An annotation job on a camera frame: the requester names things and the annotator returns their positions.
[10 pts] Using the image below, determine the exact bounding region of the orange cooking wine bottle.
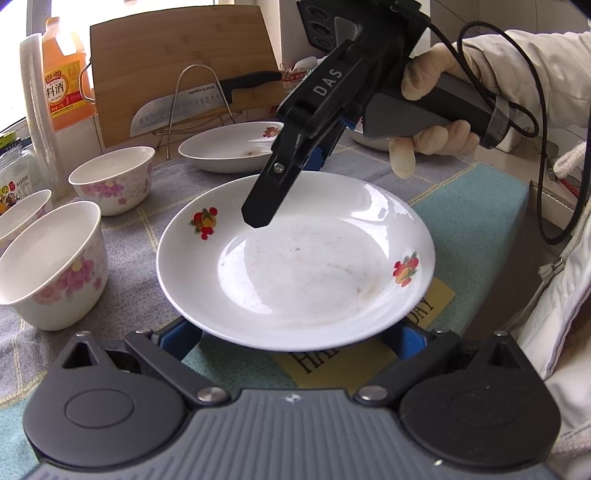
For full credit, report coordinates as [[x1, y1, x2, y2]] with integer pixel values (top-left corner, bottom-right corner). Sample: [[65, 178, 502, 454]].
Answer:
[[41, 16, 98, 132]]

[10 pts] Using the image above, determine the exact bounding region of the white plate with fruit print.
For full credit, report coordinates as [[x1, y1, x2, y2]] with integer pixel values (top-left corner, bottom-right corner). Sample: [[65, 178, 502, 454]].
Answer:
[[178, 121, 286, 175], [348, 129, 394, 152], [156, 172, 436, 350]]

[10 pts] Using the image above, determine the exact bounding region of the window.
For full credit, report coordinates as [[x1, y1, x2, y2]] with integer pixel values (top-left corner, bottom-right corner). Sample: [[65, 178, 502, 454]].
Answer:
[[0, 0, 47, 134]]

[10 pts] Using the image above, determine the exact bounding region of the white bowl with pink flowers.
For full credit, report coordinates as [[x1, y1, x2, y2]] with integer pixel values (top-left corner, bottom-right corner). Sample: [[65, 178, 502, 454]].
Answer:
[[68, 146, 156, 217], [0, 200, 109, 332], [0, 189, 54, 254]]

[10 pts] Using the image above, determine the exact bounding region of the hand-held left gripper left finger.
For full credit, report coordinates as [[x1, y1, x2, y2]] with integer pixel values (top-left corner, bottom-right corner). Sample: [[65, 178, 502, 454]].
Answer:
[[60, 318, 230, 408]]

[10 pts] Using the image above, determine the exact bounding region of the stack of clear plastic cups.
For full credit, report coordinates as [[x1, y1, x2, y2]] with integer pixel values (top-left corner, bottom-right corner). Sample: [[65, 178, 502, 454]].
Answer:
[[19, 33, 70, 201]]

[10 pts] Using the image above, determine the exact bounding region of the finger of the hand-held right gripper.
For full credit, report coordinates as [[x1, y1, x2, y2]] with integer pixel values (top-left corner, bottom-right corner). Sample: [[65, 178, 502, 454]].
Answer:
[[241, 98, 345, 229], [302, 115, 359, 174]]

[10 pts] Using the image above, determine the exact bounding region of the glass jar with green lid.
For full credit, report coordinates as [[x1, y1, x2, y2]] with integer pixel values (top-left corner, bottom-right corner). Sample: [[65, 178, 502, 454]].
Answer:
[[0, 130, 40, 217]]

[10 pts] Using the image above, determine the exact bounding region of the person's right forearm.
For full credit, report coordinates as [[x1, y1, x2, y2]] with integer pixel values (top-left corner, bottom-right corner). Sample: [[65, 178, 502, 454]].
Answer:
[[455, 28, 591, 137]]

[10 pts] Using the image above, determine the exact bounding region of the grey checked table mat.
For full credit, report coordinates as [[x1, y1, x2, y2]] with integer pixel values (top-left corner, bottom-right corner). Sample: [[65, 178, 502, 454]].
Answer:
[[0, 138, 532, 462]]

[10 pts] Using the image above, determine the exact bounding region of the black cable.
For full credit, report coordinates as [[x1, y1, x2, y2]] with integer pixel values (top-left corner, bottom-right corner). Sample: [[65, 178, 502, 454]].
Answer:
[[455, 21, 585, 245]]

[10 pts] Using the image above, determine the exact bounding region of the white bag with red print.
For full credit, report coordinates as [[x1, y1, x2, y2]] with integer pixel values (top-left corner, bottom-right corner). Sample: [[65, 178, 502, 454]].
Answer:
[[279, 58, 324, 92]]

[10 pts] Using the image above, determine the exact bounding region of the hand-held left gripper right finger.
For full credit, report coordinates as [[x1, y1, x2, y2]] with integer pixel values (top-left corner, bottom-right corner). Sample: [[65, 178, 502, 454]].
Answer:
[[355, 322, 532, 409]]

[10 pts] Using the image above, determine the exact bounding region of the person's white jacket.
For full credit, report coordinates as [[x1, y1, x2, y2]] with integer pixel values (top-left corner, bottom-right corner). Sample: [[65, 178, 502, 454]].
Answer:
[[510, 138, 591, 467]]

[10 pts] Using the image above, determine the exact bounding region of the person's right hand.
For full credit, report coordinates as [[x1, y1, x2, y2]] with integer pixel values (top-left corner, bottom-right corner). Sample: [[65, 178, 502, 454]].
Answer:
[[388, 41, 483, 181]]

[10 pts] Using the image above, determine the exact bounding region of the metal wire rack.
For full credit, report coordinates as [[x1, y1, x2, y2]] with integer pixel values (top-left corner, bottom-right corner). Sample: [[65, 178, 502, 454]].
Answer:
[[154, 64, 245, 148]]

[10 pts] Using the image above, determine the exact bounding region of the black handled kitchen knife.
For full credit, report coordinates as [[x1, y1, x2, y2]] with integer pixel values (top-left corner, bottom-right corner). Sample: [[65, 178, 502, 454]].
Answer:
[[129, 71, 284, 138]]

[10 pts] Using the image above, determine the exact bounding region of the bamboo cutting board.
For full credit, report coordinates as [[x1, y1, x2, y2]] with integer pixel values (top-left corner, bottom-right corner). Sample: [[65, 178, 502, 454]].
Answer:
[[90, 7, 287, 148]]

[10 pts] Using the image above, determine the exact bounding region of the red handled tool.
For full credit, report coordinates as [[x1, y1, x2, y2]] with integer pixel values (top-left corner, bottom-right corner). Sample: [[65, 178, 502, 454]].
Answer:
[[547, 157, 583, 195]]

